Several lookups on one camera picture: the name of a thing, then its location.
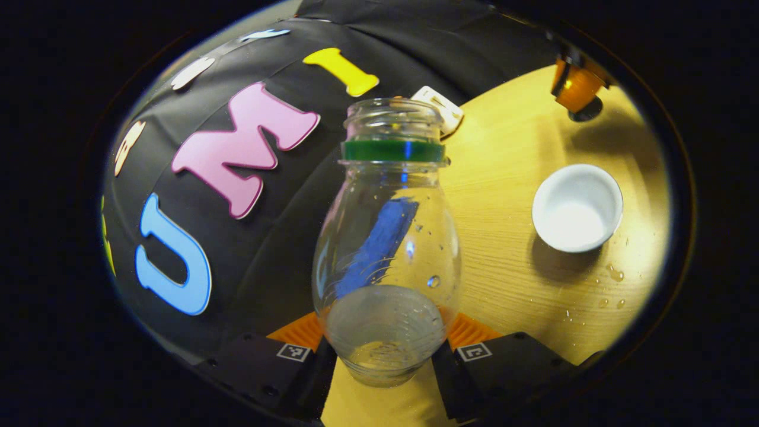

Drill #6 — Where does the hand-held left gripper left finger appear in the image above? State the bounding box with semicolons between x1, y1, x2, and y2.
196;311;337;422

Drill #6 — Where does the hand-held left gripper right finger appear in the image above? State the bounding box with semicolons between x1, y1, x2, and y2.
432;313;579;423

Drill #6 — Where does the clear plastic water bottle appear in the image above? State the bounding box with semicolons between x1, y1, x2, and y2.
311;98;462;388

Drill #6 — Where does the white toaster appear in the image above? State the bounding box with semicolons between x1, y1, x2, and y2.
411;86;464;138

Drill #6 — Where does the black backdrop cloth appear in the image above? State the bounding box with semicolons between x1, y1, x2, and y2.
101;0;570;364

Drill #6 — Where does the folded blue towel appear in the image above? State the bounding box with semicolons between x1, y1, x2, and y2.
335;197;420;299

